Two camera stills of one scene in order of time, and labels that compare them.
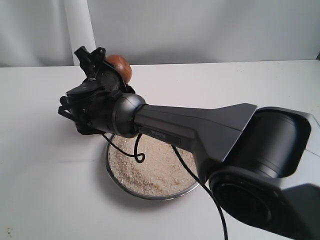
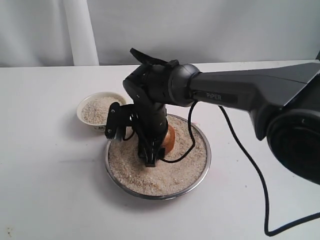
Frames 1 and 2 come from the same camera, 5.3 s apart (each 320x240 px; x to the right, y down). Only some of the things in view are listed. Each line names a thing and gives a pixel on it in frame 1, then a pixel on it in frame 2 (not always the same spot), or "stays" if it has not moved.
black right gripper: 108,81 -> 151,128
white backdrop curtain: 46,33 stays
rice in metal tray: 163,172 stays
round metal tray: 163,175 stays
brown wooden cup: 121,65 -> 169,141
